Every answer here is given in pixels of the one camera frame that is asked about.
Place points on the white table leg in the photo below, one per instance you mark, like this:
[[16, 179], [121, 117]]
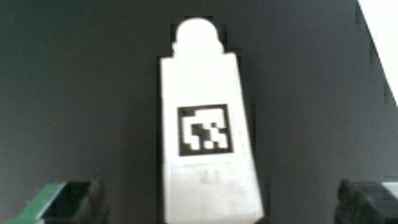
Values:
[[210, 181]]

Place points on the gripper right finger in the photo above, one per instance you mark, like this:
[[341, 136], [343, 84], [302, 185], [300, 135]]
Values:
[[366, 203]]

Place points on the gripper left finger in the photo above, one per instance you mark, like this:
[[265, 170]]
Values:
[[69, 203]]

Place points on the white U-shaped obstacle fence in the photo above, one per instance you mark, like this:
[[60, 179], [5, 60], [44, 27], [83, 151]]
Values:
[[380, 16]]

